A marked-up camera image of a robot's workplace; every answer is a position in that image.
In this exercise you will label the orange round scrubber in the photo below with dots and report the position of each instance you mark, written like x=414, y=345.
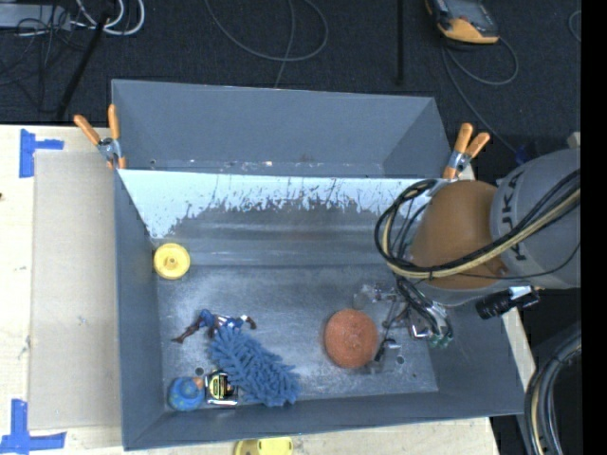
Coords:
x=351, y=338

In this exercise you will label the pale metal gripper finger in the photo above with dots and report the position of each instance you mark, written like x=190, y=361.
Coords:
x=374, y=293
x=390, y=354

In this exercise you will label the black cylinder on white bracket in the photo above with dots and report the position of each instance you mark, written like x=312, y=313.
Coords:
x=495, y=304

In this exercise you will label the blue and brown toy figure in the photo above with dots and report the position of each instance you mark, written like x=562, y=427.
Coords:
x=205, y=321

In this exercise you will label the blue round toy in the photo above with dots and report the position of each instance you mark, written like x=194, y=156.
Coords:
x=184, y=394

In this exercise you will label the grey metal bin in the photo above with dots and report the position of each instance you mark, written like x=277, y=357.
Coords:
x=284, y=282

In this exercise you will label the yellow plastic disc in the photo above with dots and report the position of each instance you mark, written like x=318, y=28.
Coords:
x=171, y=260

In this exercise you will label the pale cardboard board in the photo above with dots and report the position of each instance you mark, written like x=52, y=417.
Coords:
x=71, y=278

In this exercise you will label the yellow and black tape measure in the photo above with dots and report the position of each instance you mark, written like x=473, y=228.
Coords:
x=221, y=388

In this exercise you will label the blue chenille duster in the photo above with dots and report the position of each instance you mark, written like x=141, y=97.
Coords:
x=253, y=365

